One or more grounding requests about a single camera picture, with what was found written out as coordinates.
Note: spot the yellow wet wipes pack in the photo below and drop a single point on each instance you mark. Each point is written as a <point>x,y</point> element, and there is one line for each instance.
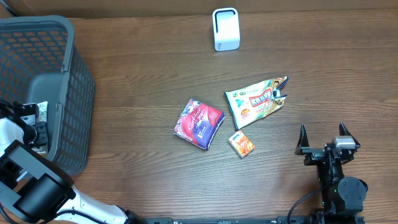
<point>256,101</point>

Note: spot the Kleenex tissue pack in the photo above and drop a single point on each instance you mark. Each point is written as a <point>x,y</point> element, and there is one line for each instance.
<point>241,144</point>

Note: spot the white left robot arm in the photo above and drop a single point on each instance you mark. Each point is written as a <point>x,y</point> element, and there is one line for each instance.
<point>36,190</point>

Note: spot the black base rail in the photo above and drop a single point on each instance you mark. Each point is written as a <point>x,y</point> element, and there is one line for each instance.
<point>277,220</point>

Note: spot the white barcode scanner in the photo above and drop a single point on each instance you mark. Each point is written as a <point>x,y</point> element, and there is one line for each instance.
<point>226,29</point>

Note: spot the grey plastic basket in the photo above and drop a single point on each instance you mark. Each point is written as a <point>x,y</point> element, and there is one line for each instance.
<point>40,62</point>

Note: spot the red Carefree pad pack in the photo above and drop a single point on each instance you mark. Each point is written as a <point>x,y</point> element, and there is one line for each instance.
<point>198,123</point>

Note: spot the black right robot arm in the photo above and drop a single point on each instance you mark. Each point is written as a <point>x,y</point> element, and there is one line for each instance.
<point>342,197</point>

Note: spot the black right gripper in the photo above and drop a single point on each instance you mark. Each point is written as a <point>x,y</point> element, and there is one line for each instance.
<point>313,155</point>

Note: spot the white Pantene shampoo tube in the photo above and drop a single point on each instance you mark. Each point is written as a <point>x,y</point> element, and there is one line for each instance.
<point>43,107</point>

